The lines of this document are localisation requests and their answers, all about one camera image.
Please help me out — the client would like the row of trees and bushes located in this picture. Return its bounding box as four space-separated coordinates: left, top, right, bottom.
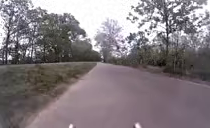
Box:
107 0 210 83

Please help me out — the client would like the pale bare tree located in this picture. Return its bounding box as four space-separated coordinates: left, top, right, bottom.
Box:
94 18 125 63

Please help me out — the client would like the grey asphalt path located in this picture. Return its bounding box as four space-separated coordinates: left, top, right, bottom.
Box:
25 61 210 128

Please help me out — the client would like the grass verge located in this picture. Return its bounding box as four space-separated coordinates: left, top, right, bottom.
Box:
0 61 98 128

